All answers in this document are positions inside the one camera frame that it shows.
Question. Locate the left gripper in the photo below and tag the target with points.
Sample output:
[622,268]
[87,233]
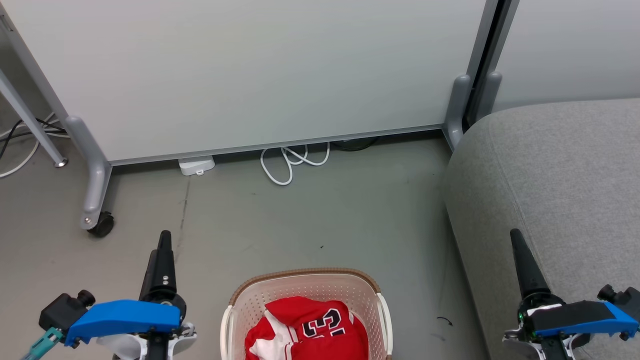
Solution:
[150,347]

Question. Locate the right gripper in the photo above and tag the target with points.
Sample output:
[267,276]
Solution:
[542,302]

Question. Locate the red jersey with black number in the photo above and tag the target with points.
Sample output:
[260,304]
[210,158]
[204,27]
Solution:
[300,340]

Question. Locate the grey fabric sofa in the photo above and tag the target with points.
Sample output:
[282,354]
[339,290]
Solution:
[560,190]

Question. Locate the black caster wheel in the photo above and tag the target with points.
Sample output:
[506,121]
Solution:
[103,225]

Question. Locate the small black floor scrap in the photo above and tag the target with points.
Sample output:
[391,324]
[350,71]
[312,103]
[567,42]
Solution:
[445,320]

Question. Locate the white power adapter box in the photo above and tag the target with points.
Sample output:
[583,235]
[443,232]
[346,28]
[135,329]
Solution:
[196,164]

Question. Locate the grey partition foot with caster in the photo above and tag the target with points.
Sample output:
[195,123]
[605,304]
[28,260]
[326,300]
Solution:
[95,170]

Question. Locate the beige perforated laundry basket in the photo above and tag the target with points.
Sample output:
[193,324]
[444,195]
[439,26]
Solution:
[305,285]

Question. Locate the grey metal table leg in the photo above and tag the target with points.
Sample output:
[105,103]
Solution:
[30,120]

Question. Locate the white partition panel dark edge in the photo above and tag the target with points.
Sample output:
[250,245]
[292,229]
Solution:
[570,50]

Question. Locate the blue left camera mount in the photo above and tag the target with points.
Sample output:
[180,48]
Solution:
[120,315]

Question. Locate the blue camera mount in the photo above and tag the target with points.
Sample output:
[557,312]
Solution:
[120,315]
[580,320]

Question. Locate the blue right camera mount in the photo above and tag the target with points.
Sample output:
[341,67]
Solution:
[580,320]

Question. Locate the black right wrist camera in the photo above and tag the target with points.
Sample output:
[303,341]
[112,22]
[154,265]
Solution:
[622,296]

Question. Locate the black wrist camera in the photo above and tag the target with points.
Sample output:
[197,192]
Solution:
[62,310]
[622,296]

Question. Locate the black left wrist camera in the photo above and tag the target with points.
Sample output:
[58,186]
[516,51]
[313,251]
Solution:
[62,310]

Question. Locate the white partition panel grey frame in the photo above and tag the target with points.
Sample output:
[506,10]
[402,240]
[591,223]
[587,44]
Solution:
[260,75]

